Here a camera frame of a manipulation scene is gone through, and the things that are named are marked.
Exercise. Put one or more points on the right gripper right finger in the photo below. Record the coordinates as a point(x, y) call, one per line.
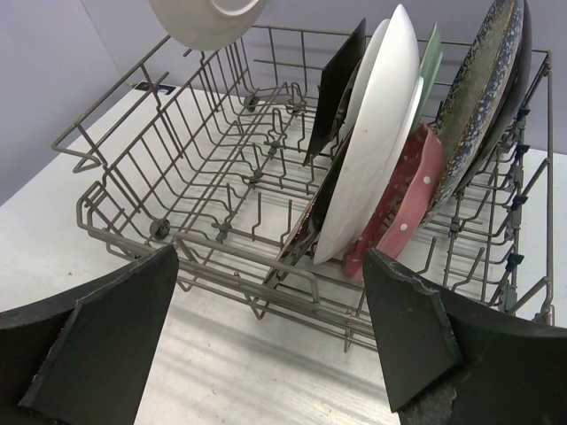
point(447, 359)

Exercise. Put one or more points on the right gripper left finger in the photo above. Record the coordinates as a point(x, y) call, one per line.
point(83, 356)

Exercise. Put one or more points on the pink dotted scalloped plate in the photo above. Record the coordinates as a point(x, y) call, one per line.
point(404, 203)

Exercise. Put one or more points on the cream square flower plate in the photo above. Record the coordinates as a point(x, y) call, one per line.
point(309, 226)

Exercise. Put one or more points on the white oval platter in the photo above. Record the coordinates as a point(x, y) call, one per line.
point(394, 86)

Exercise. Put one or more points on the mint green flower plate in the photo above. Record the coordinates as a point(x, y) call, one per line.
point(429, 68)

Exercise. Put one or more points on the speckled beige round plate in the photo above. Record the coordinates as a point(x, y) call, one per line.
point(475, 94)

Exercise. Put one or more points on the teal square plate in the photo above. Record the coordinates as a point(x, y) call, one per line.
point(335, 77)

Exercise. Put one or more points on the round plate red teal rim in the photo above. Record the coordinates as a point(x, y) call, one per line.
point(206, 24)

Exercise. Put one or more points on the black square floral plate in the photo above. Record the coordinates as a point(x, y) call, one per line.
point(510, 103)

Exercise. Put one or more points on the left logo sticker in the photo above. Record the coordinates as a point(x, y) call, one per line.
point(159, 88)

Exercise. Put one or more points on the grey wire dish rack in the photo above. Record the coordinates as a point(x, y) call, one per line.
point(216, 169)

